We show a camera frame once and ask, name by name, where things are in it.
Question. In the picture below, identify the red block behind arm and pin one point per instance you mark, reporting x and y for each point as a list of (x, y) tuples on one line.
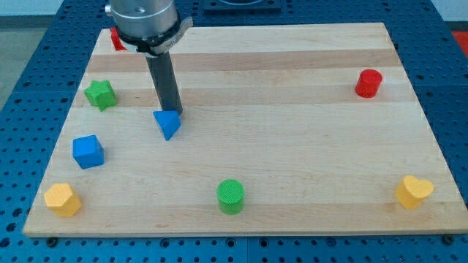
[(116, 39)]

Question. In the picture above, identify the blue triangle block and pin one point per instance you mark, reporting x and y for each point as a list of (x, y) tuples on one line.
[(168, 121)]

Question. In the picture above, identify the green cylinder block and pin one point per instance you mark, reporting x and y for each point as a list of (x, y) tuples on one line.
[(230, 195)]

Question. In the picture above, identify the wooden board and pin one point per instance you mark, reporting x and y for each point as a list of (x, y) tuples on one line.
[(273, 107)]

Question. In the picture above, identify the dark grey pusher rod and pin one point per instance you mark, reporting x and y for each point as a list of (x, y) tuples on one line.
[(163, 76)]

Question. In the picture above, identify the black mounting plate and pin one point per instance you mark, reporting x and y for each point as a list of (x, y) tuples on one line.
[(241, 5)]

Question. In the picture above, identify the green star block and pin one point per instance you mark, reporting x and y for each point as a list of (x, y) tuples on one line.
[(100, 94)]

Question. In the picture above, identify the red cylinder block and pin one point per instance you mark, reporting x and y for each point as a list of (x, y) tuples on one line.
[(368, 83)]

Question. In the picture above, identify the blue cube block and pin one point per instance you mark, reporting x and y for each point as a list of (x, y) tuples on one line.
[(88, 152)]

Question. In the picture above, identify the yellow hexagon block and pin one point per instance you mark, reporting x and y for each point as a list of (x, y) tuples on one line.
[(62, 200)]

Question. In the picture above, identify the yellow heart block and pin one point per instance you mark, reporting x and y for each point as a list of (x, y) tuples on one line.
[(412, 191)]

